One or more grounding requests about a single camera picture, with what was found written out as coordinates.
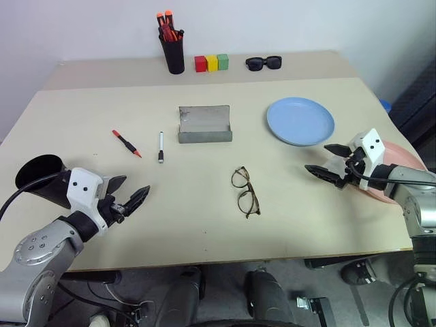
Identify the grey table leg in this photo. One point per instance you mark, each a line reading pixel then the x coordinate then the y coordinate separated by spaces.
pixel 360 303

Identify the black-capped pen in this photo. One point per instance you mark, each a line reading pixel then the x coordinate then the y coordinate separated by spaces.
pixel 181 34

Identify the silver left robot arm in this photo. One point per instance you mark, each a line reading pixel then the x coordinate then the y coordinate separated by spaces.
pixel 34 252

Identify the black sunglasses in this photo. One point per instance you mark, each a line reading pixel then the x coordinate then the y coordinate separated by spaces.
pixel 254 63

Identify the green wooden block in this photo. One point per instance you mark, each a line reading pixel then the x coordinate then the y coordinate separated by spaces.
pixel 223 62

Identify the red and black pen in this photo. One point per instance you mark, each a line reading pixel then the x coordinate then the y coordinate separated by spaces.
pixel 127 144

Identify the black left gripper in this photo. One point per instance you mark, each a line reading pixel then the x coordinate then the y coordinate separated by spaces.
pixel 114 209

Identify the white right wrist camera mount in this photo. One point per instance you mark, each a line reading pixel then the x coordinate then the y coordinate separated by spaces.
pixel 373 146

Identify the red wooden block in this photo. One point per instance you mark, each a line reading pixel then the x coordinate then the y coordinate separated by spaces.
pixel 200 64

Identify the white marker black cap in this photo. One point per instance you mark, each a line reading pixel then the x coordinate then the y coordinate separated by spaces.
pixel 160 146

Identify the tortoiseshell eyeglasses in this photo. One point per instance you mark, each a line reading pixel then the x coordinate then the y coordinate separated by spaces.
pixel 253 201

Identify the empty black pen cup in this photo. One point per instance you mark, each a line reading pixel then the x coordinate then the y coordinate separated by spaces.
pixel 41 177

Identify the dark rounded shape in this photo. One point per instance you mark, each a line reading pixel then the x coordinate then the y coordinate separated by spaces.
pixel 180 296
pixel 269 299

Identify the black pen cup with pens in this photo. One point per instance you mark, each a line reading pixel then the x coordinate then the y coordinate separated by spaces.
pixel 173 56

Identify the metal table foot bracket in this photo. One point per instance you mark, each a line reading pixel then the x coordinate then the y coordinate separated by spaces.
pixel 313 306

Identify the orange-capped black pen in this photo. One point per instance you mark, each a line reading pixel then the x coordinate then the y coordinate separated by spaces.
pixel 159 18
pixel 168 18

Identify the blue round object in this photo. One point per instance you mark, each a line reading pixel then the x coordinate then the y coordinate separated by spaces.
pixel 385 105

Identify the dark cabinet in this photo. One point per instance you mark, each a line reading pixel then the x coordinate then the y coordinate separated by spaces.
pixel 415 105

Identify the red pen in cup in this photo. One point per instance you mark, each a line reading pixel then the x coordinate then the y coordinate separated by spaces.
pixel 170 34

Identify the pink plate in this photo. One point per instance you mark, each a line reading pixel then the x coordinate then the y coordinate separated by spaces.
pixel 395 155

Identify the black caster wheel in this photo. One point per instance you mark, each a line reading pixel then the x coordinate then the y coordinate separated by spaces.
pixel 359 272

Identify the yellow wooden block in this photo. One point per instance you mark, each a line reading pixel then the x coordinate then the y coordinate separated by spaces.
pixel 212 63

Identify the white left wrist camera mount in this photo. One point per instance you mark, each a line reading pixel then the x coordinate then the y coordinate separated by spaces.
pixel 81 184

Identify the white shoe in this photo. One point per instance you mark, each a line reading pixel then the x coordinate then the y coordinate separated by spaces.
pixel 98 321

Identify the blue plate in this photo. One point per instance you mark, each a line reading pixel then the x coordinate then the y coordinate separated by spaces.
pixel 299 121

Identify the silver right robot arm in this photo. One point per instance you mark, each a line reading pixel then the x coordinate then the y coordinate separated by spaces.
pixel 415 190

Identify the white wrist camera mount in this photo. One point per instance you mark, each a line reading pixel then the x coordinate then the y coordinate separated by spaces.
pixel 81 184
pixel 373 146

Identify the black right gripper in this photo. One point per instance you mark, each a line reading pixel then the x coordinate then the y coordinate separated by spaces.
pixel 354 163

